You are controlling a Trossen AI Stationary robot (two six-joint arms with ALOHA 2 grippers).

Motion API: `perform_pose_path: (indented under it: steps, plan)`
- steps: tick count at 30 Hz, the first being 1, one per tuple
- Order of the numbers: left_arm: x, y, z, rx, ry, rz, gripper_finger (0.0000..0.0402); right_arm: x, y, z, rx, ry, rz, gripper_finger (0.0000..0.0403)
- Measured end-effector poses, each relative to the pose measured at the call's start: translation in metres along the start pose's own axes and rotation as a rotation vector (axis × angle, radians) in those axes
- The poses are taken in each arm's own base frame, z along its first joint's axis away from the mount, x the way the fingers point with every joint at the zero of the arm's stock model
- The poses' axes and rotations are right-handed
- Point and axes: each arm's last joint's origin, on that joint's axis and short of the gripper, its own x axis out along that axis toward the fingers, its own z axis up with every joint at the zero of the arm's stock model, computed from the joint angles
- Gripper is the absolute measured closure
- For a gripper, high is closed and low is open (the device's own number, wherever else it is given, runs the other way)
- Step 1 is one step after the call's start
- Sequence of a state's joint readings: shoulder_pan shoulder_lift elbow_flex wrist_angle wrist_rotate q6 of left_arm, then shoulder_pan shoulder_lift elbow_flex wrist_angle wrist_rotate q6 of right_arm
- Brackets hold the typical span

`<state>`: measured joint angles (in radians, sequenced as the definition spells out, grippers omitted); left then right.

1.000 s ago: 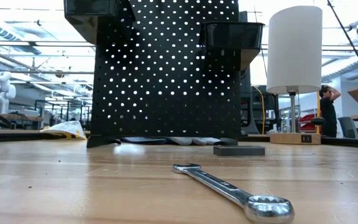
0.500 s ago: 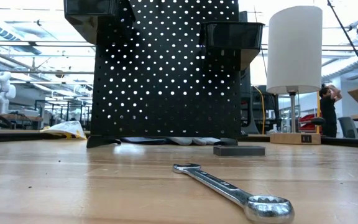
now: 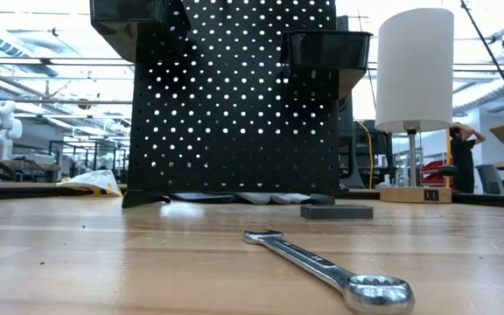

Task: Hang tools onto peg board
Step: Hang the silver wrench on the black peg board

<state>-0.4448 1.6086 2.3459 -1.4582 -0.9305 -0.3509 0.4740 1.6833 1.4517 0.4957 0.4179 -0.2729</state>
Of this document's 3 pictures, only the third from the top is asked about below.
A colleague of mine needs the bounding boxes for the black plastic pegboard bin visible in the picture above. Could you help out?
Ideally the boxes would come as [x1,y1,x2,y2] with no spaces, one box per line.
[279,30,374,102]
[89,0,192,64]

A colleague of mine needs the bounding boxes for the dark grey block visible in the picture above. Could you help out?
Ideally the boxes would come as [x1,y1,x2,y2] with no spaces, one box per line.
[299,205,375,221]

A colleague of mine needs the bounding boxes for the black round knob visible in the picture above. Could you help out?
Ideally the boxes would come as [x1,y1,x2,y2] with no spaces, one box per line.
[437,164,460,178]

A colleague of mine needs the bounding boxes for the yellow cable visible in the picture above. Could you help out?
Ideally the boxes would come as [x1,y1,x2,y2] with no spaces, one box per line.
[354,119,375,190]

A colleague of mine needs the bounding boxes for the black metal pegboard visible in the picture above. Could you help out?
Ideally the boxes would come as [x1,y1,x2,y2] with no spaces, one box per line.
[122,0,340,210]

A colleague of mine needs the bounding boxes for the red plastic bins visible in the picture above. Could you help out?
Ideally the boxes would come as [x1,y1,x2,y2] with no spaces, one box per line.
[421,157,454,192]

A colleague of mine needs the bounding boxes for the grey chair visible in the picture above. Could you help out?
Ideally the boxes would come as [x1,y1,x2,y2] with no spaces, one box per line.
[474,164,504,196]

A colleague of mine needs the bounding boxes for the yellow upright post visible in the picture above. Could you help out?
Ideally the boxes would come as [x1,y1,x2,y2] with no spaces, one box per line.
[444,128,452,189]

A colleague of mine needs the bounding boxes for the chrome combination wrench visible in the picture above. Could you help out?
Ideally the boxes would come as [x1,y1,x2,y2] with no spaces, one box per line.
[241,229,416,315]

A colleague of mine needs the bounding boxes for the person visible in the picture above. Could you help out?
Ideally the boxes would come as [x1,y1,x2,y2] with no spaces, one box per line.
[448,122,487,195]

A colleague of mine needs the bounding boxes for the white shade wooden base lamp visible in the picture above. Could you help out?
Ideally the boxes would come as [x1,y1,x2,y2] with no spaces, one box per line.
[374,7,455,205]

